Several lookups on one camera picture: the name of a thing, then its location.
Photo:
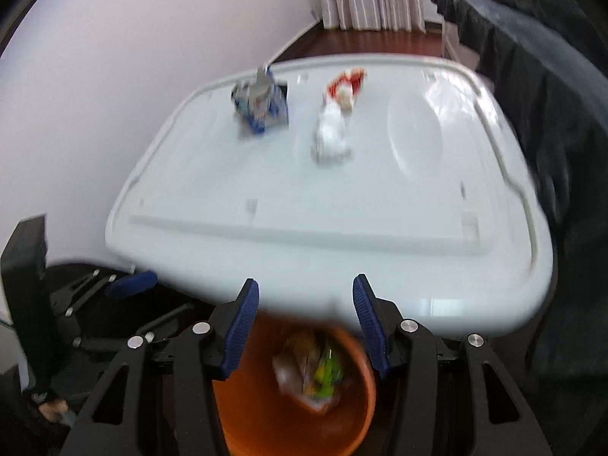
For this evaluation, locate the yellow orange snack bag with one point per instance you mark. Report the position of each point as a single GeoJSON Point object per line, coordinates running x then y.
{"type": "Point", "coordinates": [304, 349]}

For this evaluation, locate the torn blue white carton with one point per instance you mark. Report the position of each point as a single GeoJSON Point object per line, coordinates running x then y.
{"type": "Point", "coordinates": [260, 102]}

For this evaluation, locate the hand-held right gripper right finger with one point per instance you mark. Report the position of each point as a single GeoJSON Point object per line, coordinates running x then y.
{"type": "Point", "coordinates": [370, 327]}

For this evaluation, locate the person's left hand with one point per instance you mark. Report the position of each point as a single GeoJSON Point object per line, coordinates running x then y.
{"type": "Point", "coordinates": [53, 410]}

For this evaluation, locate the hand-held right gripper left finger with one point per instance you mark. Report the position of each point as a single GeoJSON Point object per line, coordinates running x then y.
{"type": "Point", "coordinates": [242, 327]}

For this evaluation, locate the white tissue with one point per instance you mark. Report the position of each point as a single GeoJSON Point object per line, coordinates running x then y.
{"type": "Point", "coordinates": [331, 135]}

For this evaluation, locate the white plastic box lid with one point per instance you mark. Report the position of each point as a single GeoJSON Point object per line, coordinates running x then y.
{"type": "Point", "coordinates": [332, 209]}

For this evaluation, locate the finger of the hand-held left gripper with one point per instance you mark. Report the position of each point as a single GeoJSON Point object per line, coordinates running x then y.
{"type": "Point", "coordinates": [133, 282]}
{"type": "Point", "coordinates": [156, 325]}

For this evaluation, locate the orange trash bin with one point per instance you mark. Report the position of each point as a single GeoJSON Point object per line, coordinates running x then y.
{"type": "Point", "coordinates": [256, 413]}

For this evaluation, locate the red white wrapper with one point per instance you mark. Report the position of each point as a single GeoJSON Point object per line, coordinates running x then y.
{"type": "Point", "coordinates": [344, 88]}

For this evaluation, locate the white bed frame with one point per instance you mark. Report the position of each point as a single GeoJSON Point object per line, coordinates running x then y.
{"type": "Point", "coordinates": [453, 38]}

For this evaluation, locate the green snack packet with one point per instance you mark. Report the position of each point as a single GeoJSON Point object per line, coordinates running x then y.
{"type": "Point", "coordinates": [328, 373]}

